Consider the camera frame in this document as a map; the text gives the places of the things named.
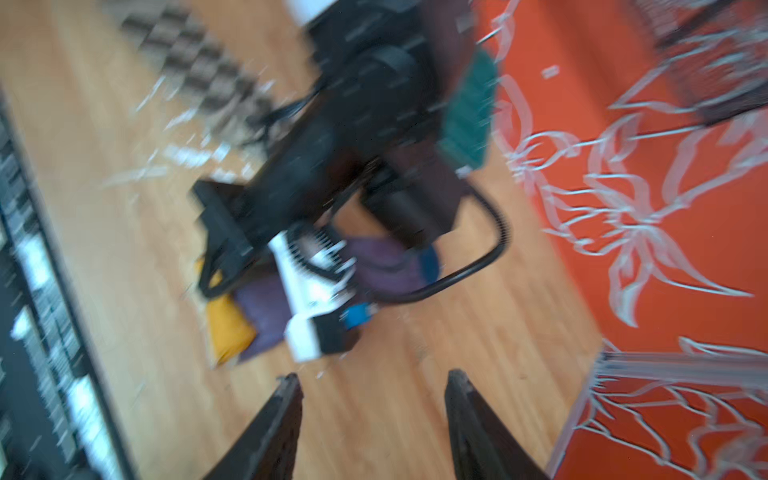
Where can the black wire wall basket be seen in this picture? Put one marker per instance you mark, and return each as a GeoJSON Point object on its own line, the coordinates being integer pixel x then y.
{"type": "Point", "coordinates": [715, 53]}

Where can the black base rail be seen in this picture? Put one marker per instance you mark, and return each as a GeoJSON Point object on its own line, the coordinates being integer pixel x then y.
{"type": "Point", "coordinates": [55, 419]}

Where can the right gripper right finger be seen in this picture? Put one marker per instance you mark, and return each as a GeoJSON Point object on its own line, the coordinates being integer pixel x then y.
{"type": "Point", "coordinates": [482, 447]}

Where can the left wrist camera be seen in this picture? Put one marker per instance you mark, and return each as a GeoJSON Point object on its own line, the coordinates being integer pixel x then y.
{"type": "Point", "coordinates": [327, 312]}

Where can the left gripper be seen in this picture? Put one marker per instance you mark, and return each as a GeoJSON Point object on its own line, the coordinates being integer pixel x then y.
{"type": "Point", "coordinates": [322, 154]}

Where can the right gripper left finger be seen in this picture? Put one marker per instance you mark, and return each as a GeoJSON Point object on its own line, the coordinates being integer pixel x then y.
{"type": "Point", "coordinates": [267, 449]}

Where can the brown argyle sock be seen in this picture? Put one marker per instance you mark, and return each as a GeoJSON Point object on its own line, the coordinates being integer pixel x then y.
{"type": "Point", "coordinates": [232, 102]}

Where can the green divided tray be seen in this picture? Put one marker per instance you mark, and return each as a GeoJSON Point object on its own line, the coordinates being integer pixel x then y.
{"type": "Point", "coordinates": [468, 118]}

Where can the purple sock with yellow cuff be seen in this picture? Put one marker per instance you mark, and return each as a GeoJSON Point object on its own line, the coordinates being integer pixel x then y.
{"type": "Point", "coordinates": [252, 319]}

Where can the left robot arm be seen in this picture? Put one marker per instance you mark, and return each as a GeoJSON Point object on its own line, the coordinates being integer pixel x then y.
{"type": "Point", "coordinates": [387, 71]}

